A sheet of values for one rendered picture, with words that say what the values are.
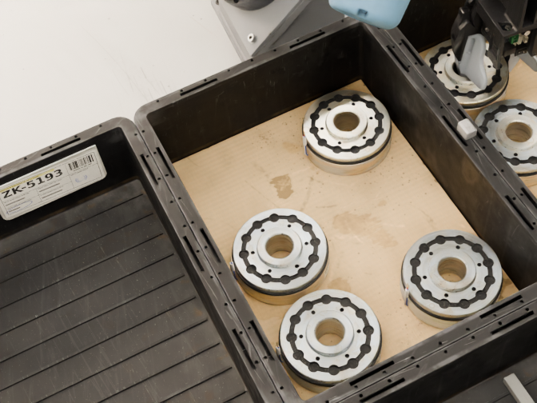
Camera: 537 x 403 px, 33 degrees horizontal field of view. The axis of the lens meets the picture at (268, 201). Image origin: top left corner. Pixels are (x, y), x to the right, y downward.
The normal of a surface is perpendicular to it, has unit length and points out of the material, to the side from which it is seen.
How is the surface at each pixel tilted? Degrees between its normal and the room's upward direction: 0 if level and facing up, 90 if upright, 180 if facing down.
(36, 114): 0
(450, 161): 90
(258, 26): 43
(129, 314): 0
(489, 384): 0
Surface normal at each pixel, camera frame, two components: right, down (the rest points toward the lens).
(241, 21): -0.69, -0.15
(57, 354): -0.08, -0.54
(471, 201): -0.89, 0.41
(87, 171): 0.44, 0.73
